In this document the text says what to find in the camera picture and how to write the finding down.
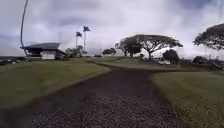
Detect dark tree cluster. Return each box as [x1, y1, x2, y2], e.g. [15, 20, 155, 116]
[101, 47, 118, 57]

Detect white vehicle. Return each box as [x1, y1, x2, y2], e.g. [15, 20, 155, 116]
[157, 59, 172, 66]

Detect wide umbrella-shaped tree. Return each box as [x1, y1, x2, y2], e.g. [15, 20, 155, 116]
[114, 33, 184, 61]

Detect dark bush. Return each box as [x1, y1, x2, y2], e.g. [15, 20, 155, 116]
[191, 55, 210, 65]

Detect small round dark tree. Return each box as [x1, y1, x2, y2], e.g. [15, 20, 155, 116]
[162, 48, 181, 65]

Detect dark gravel path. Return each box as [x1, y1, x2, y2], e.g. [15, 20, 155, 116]
[0, 60, 188, 128]

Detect green grass lawn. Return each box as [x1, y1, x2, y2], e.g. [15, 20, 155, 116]
[0, 58, 112, 109]
[94, 55, 224, 128]

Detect building with dark roof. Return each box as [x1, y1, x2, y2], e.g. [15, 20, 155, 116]
[19, 42, 67, 61]

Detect tall leaning palm trunk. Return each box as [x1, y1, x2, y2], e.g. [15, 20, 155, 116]
[19, 0, 30, 58]

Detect large dark tree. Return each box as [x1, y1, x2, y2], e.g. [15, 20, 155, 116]
[192, 22, 224, 52]

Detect low dark bushes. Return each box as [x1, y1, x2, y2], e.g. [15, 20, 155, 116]
[64, 45, 88, 59]

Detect tall palm tree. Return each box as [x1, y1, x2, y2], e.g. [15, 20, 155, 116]
[75, 31, 83, 50]
[82, 24, 92, 53]

